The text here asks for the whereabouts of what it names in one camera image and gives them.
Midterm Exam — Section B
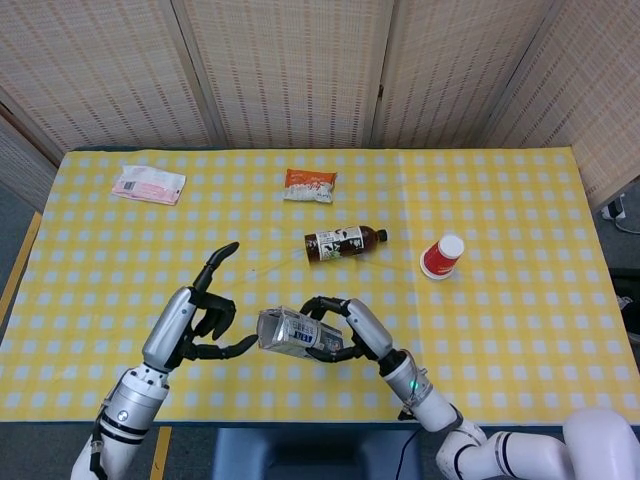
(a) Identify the red paper cup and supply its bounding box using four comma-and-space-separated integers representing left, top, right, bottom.
419, 233, 466, 282

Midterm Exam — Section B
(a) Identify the beige woven folding screen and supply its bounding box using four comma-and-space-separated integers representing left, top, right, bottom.
0, 0, 640, 214

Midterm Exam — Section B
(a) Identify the blue white toothpaste box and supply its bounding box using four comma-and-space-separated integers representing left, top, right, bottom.
256, 305, 346, 361

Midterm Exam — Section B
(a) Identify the orange white snack packet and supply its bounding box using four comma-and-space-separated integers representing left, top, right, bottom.
283, 168, 339, 205

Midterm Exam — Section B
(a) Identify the black cable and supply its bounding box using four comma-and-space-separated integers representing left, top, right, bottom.
394, 428, 422, 480

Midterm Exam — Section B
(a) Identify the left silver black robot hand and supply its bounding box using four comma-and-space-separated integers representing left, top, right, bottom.
141, 241, 260, 374

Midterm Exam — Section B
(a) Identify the yellow white checked tablecloth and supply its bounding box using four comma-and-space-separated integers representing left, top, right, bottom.
0, 146, 640, 427

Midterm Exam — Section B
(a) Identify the brown tea bottle black cap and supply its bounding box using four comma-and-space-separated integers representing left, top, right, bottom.
304, 225, 390, 266

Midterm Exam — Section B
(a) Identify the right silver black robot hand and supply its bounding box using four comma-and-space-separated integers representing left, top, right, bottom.
298, 295, 408, 377

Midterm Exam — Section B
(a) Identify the pink white wipes packet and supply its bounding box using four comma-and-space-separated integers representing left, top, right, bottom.
110, 165, 188, 207

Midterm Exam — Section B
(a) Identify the dark robot torso base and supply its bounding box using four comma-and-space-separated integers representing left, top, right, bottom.
213, 426, 404, 480

